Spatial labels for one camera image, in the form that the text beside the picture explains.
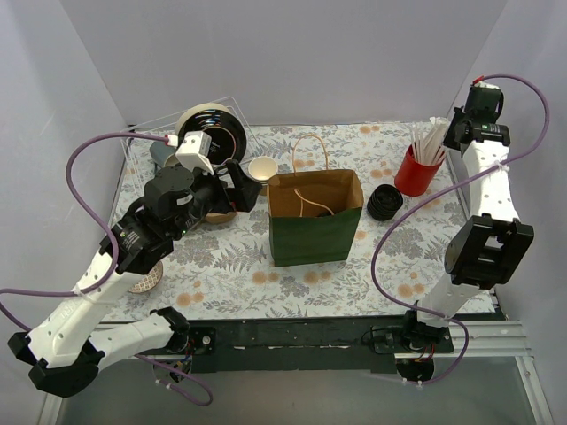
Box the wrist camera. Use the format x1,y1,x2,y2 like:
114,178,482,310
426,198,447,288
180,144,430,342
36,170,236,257
167,131,214,174
470,81,504,113

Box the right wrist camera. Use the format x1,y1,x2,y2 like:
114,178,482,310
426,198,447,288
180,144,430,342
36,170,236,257
470,81,504,113

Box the patterned round coaster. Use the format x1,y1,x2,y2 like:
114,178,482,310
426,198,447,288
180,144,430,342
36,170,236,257
128,261,164,294

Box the stack of black lids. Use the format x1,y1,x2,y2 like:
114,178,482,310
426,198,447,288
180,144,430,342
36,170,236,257
367,184,403,221

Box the white wrapped straws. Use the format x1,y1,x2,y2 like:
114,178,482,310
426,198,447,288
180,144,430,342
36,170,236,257
409,117,449,166

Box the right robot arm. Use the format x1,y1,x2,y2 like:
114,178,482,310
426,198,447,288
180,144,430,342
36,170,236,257
400,81,534,352

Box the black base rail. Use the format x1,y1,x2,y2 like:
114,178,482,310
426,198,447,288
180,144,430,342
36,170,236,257
136,316,457,375

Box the cardboard cup carrier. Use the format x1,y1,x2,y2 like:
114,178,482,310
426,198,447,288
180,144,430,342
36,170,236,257
205,211,237,225

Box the grey mug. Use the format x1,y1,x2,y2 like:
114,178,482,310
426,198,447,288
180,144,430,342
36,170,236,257
150,142,178,173

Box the white wire dish rack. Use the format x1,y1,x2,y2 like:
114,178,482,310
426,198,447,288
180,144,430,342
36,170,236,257
120,97,260,197

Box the black plate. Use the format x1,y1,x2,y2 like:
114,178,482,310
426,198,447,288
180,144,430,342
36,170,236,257
174,103,247,166

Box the purple cable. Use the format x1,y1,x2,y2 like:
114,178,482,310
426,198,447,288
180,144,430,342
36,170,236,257
0,132,214,406
370,73,550,384

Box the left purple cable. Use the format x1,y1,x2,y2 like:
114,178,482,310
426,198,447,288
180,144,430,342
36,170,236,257
0,132,214,406

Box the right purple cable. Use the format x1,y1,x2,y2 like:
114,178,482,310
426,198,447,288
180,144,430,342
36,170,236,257
370,73,550,384

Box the stack of paper cups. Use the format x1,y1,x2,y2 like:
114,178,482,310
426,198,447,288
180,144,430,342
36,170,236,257
248,156,278,196

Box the red cup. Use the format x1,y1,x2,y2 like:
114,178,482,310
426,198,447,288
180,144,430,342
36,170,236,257
394,146,442,197

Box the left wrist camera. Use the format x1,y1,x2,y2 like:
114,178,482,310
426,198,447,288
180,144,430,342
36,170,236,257
167,131,214,174

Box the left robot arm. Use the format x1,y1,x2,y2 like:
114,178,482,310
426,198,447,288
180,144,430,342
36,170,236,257
8,160,261,398

